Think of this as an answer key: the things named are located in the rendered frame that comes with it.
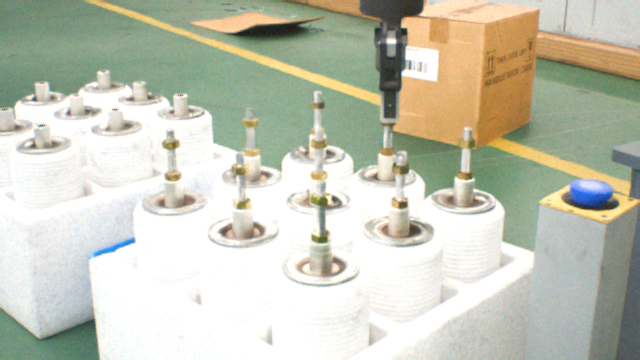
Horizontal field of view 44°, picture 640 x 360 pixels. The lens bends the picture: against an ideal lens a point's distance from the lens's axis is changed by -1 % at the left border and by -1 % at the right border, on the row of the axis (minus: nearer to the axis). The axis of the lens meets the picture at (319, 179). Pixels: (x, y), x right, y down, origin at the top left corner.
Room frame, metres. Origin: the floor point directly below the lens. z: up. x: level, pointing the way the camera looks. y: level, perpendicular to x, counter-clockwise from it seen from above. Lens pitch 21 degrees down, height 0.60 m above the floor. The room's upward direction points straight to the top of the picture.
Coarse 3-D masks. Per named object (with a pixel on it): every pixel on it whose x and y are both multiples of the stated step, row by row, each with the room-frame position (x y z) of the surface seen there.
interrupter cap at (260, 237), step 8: (216, 224) 0.79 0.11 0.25; (224, 224) 0.79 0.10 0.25; (232, 224) 0.80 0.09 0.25; (256, 224) 0.80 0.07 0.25; (264, 224) 0.79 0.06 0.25; (272, 224) 0.79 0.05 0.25; (208, 232) 0.77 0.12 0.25; (216, 232) 0.77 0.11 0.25; (224, 232) 0.78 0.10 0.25; (232, 232) 0.78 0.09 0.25; (256, 232) 0.78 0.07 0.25; (264, 232) 0.77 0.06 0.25; (272, 232) 0.77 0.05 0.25; (216, 240) 0.75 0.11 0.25; (224, 240) 0.75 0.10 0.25; (232, 240) 0.75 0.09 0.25; (240, 240) 0.75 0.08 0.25; (248, 240) 0.75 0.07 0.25; (256, 240) 0.75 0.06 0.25; (264, 240) 0.75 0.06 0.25; (272, 240) 0.76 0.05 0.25; (232, 248) 0.74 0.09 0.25; (240, 248) 0.74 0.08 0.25; (248, 248) 0.74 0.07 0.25
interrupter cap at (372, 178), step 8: (368, 168) 0.97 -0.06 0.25; (376, 168) 0.97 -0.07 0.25; (360, 176) 0.94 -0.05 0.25; (368, 176) 0.94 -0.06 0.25; (376, 176) 0.95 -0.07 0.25; (408, 176) 0.94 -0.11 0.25; (416, 176) 0.94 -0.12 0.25; (368, 184) 0.92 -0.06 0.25; (376, 184) 0.91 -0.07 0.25; (384, 184) 0.91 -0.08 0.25; (392, 184) 0.91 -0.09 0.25; (408, 184) 0.92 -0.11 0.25
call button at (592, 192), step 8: (576, 184) 0.72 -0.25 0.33; (584, 184) 0.72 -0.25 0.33; (592, 184) 0.72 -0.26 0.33; (600, 184) 0.72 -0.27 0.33; (576, 192) 0.70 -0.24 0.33; (584, 192) 0.70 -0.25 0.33; (592, 192) 0.70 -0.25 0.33; (600, 192) 0.70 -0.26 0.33; (608, 192) 0.70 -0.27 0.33; (576, 200) 0.71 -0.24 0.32; (584, 200) 0.70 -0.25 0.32; (592, 200) 0.70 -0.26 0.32; (600, 200) 0.70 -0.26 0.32
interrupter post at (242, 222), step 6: (234, 210) 0.77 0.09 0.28; (240, 210) 0.77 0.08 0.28; (246, 210) 0.77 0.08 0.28; (252, 210) 0.78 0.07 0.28; (234, 216) 0.77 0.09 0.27; (240, 216) 0.77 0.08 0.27; (246, 216) 0.77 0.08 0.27; (252, 216) 0.78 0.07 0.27; (234, 222) 0.77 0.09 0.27; (240, 222) 0.77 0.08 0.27; (246, 222) 0.77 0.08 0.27; (252, 222) 0.77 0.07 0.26; (234, 228) 0.77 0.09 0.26; (240, 228) 0.77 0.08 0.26; (246, 228) 0.77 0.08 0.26; (252, 228) 0.77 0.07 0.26; (234, 234) 0.77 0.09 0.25; (240, 234) 0.77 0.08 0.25; (246, 234) 0.77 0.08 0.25; (252, 234) 0.77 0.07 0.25
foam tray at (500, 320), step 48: (96, 288) 0.85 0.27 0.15; (144, 288) 0.79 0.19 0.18; (192, 288) 0.79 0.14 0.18; (480, 288) 0.79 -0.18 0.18; (528, 288) 0.83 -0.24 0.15; (144, 336) 0.78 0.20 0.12; (192, 336) 0.72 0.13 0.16; (240, 336) 0.69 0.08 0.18; (384, 336) 0.70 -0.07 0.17; (432, 336) 0.70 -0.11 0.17; (480, 336) 0.77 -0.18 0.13
